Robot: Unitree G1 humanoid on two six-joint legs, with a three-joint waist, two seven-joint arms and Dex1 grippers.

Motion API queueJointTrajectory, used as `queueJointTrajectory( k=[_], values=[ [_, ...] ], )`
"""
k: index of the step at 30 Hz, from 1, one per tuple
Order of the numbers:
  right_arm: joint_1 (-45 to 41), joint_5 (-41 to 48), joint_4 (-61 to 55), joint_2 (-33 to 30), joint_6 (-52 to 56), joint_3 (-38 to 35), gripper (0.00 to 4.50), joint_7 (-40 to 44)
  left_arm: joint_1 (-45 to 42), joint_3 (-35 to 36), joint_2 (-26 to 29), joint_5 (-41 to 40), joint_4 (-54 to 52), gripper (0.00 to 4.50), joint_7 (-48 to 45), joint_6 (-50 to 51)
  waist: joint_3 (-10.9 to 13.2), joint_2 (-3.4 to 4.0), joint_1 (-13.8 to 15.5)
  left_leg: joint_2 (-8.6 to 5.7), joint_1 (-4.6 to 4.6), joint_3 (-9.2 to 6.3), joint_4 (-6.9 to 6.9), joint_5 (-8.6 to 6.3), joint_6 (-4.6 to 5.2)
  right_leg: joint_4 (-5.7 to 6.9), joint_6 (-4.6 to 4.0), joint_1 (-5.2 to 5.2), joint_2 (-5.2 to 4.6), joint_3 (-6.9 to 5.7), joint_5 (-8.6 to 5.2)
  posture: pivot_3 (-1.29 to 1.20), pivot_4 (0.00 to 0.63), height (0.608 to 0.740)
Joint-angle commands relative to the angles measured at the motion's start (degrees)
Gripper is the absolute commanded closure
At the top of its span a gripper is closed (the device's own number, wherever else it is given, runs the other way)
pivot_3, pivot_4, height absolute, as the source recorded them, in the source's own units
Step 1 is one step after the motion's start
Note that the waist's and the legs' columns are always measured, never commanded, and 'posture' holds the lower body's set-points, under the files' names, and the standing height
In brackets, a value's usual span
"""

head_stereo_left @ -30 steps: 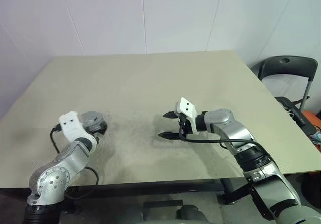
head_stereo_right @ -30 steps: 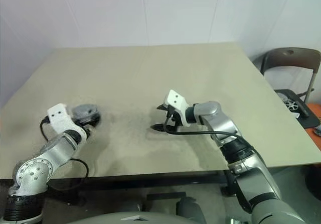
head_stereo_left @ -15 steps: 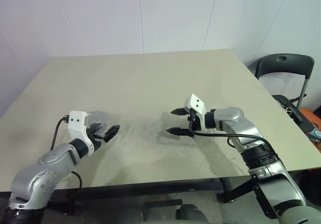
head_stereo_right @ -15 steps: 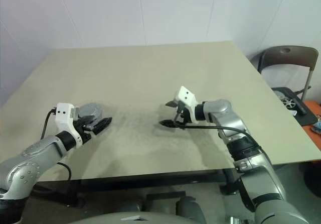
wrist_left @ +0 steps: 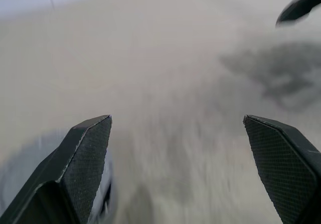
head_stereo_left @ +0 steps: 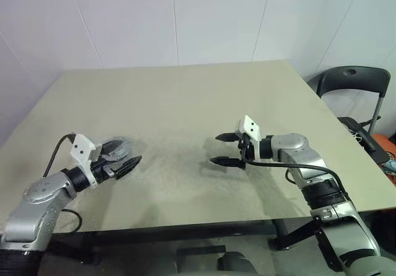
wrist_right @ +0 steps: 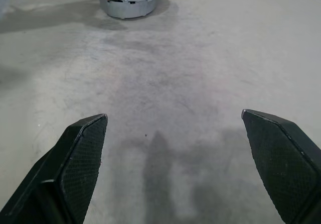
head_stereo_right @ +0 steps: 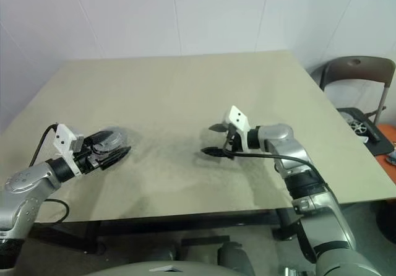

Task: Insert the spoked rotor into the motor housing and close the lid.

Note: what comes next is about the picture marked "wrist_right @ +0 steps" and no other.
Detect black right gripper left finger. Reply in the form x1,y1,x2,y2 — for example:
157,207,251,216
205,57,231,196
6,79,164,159
0,113,109,224

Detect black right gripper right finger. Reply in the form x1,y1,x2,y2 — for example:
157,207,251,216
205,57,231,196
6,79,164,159
241,108,321,224

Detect silver motor housing copper coils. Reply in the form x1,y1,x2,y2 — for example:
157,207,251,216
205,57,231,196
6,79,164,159
98,0,158,20

